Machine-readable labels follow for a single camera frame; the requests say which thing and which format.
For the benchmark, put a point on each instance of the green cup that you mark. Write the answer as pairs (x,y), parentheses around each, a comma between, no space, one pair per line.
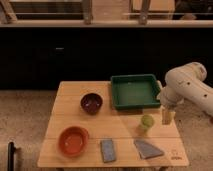
(146,122)

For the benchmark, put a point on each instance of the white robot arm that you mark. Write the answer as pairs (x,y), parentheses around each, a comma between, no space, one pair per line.
(185,82)

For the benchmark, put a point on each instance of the orange bowl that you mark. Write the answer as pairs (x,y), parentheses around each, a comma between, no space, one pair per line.
(73,141)

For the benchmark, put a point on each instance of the wooden table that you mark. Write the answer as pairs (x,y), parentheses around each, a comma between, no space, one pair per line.
(123,127)

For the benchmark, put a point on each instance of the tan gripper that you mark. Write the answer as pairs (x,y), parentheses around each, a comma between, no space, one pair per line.
(167,116)

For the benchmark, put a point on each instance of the black chair back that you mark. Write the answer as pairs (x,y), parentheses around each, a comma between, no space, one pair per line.
(11,152)

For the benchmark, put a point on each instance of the green plastic tray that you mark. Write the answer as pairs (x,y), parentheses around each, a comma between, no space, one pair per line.
(135,91)

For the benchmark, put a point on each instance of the grey towel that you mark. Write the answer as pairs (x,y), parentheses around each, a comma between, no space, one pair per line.
(147,150)

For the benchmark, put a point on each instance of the wooden railing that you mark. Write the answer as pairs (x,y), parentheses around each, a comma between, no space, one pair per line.
(106,13)

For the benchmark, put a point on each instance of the blue grey sponge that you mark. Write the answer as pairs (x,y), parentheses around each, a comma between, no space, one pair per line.
(107,150)

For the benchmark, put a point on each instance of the dark purple bowl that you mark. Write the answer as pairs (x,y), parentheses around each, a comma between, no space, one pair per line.
(91,103)

